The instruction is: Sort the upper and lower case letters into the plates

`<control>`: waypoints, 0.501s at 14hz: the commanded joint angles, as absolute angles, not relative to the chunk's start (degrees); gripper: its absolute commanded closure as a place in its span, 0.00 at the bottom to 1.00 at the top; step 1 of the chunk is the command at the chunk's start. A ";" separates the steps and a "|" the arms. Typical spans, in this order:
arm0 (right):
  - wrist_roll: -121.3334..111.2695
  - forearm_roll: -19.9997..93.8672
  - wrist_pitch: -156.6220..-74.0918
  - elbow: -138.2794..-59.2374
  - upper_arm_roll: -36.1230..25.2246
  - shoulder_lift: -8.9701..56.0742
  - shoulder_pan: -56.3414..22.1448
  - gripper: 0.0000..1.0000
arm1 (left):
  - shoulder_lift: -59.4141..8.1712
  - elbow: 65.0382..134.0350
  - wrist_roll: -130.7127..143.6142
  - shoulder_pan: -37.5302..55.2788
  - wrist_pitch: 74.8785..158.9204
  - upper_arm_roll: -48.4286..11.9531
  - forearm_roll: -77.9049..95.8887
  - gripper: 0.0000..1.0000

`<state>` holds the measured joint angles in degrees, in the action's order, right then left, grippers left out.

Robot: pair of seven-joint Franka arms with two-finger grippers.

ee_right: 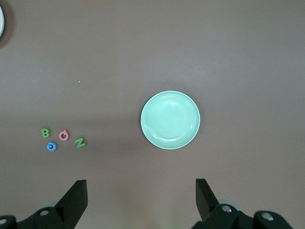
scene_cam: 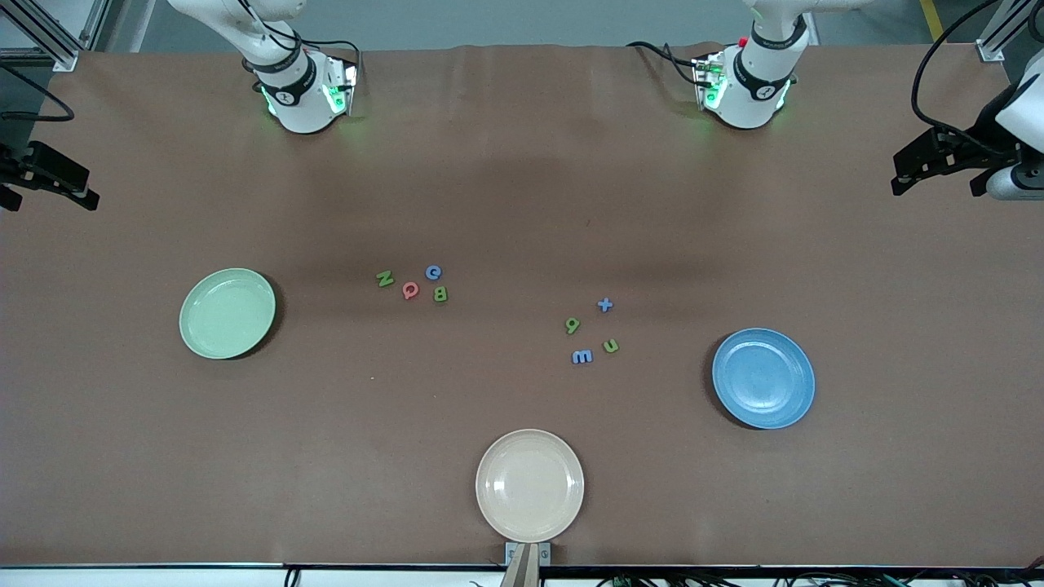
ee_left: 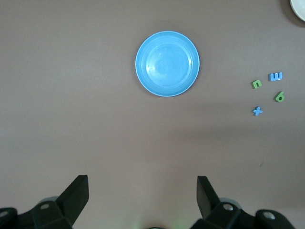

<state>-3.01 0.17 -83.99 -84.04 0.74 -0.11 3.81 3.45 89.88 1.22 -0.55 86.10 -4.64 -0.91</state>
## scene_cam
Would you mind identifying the silver camera mount bracket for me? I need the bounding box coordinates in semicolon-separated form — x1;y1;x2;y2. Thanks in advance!
504;541;552;587

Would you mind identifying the black arm base cable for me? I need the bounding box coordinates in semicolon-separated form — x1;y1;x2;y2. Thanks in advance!
306;39;361;68
626;41;704;86

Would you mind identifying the table edge rail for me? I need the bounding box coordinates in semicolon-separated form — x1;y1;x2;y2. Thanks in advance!
0;563;1044;587

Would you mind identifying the aluminium frame post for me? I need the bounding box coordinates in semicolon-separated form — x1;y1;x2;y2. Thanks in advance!
0;0;111;71
975;0;1044;63

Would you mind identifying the blue plate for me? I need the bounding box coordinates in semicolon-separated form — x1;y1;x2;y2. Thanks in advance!
711;328;816;430

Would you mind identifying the black right arm base cable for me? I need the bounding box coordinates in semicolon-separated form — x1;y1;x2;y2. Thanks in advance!
306;39;361;68

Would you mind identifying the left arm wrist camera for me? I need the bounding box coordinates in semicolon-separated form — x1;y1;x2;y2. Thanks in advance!
985;161;1044;201

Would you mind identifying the brown table cover sheet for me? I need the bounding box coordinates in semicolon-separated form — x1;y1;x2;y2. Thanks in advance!
0;42;1044;567

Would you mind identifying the light green plate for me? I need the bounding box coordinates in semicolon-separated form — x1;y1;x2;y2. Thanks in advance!
179;267;277;360

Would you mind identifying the beige plate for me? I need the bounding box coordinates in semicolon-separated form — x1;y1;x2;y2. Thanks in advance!
475;429;586;544

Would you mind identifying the black left arm base cable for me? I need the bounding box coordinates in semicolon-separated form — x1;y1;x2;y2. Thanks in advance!
626;41;704;86

